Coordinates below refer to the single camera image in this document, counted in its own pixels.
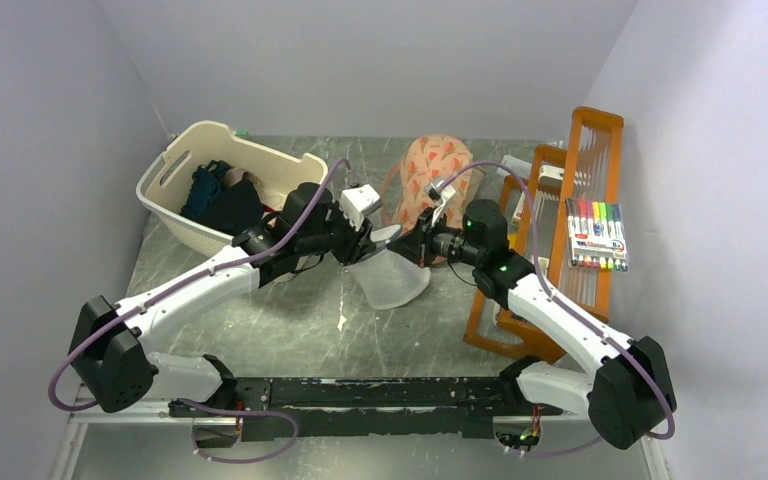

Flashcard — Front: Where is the cream plastic laundry basket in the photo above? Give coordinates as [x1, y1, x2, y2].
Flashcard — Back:
[136, 121, 328, 256]

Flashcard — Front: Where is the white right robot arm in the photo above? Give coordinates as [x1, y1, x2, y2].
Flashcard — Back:
[386, 199, 677, 449]

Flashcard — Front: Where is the orange wooden rack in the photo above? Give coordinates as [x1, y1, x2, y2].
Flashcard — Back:
[463, 106, 624, 363]

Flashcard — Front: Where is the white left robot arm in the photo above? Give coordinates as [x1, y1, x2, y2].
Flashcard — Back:
[68, 182, 381, 416]

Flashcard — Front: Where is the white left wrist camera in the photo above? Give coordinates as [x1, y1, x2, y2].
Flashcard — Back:
[338, 184, 382, 231]

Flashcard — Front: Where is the teal garment in basket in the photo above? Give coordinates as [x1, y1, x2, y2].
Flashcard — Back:
[180, 160, 231, 220]

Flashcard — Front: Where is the pink floral mesh bag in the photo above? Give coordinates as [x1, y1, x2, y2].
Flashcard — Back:
[380, 135, 486, 228]

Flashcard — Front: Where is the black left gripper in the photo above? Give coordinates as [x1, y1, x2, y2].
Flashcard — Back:
[298, 199, 377, 266]

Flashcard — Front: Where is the pack of coloured markers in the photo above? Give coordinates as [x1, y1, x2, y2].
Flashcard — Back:
[565, 198, 629, 272]

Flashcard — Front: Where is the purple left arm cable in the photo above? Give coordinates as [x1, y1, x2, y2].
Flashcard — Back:
[47, 157, 353, 413]

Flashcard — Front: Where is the white mesh laundry bag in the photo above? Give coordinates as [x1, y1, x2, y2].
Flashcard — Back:
[347, 224, 431, 310]

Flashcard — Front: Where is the white paper tag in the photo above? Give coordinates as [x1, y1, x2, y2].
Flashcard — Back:
[501, 155, 532, 178]

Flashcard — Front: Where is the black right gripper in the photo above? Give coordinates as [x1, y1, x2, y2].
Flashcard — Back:
[387, 206, 483, 269]

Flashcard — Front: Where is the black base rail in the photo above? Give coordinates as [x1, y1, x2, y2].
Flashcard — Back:
[168, 376, 560, 442]

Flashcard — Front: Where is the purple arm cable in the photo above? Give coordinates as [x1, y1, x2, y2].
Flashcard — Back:
[436, 160, 677, 458]
[47, 157, 353, 413]

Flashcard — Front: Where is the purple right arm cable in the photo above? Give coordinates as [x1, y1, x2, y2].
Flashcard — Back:
[436, 160, 677, 458]

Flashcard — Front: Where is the black garment in basket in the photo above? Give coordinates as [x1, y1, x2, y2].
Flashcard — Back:
[196, 179, 265, 236]

